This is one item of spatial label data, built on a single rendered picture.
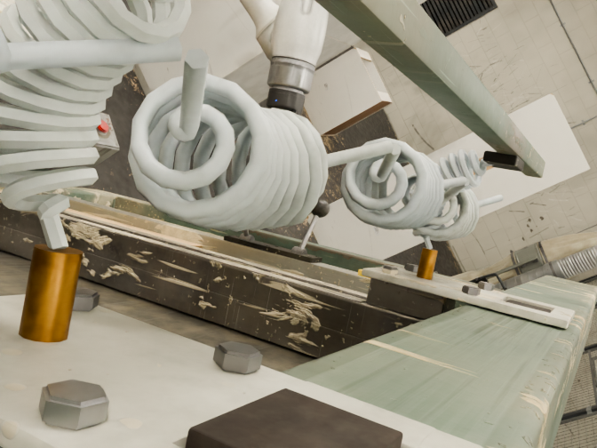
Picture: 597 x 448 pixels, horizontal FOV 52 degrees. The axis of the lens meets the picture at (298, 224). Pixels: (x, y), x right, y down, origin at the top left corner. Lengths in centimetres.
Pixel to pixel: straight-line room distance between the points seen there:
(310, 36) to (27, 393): 112
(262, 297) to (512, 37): 857
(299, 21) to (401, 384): 104
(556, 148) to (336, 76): 242
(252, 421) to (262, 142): 13
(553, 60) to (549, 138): 451
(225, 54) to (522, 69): 603
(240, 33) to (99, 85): 341
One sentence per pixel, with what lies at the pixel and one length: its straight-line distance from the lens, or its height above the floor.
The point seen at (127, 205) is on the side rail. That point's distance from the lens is 172.
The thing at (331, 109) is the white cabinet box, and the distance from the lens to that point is 617.
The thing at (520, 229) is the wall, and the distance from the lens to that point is 915.
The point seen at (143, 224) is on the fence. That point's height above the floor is 116.
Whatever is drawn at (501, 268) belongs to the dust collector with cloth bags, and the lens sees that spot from 688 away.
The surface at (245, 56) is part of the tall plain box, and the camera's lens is 358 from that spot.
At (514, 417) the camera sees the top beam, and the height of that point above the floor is 190.
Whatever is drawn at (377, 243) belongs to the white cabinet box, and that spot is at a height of 45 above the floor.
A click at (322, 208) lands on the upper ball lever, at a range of 120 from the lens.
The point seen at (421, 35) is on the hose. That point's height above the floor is 193.
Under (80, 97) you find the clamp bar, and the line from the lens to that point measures 21.
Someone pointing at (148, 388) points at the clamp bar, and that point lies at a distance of 19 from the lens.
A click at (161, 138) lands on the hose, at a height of 181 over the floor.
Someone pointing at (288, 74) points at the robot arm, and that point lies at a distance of 124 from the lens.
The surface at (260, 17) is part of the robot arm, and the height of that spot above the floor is 154.
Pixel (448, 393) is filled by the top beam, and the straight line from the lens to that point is 28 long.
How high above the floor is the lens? 196
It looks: 24 degrees down
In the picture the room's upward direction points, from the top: 64 degrees clockwise
